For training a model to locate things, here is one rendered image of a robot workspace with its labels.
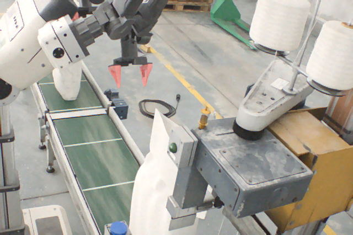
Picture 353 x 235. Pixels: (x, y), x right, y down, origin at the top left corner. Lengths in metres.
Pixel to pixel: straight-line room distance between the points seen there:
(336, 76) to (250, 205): 0.40
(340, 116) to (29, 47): 1.03
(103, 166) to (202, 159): 1.43
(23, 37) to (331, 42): 0.93
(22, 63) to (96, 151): 1.29
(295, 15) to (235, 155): 0.46
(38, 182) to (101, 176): 0.66
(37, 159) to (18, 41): 1.84
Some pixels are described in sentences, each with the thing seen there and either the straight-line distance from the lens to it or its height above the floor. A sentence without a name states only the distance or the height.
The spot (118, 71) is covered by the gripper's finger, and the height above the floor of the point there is 1.34.
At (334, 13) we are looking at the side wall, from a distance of 7.56.
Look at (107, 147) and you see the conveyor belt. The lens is 2.66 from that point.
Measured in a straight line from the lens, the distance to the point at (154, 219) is 1.74.
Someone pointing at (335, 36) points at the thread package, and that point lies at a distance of 1.11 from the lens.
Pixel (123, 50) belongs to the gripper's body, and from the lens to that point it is 1.41.
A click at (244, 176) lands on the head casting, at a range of 1.02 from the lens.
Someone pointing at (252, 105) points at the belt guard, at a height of 1.42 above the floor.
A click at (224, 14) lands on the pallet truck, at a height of 0.14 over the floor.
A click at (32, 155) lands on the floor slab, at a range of 3.19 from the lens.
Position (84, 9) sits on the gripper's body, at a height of 1.36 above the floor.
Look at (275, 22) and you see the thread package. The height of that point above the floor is 1.61.
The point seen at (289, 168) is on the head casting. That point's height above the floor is 1.34.
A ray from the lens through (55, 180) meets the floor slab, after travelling 2.97.
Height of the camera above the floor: 1.94
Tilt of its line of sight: 31 degrees down
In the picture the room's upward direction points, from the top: 11 degrees clockwise
